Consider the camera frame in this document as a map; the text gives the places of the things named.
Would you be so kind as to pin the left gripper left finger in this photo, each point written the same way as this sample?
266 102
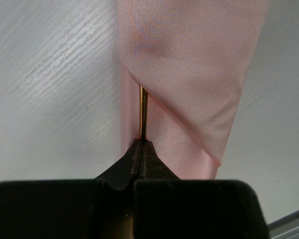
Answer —
99 208

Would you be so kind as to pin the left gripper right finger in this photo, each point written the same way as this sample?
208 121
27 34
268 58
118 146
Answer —
169 208

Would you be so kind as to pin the gold fork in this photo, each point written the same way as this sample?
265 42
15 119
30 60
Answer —
144 99

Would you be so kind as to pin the pink satin napkin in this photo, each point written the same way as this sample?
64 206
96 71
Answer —
191 56

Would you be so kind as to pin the aluminium frame rail front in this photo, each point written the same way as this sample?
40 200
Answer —
284 224

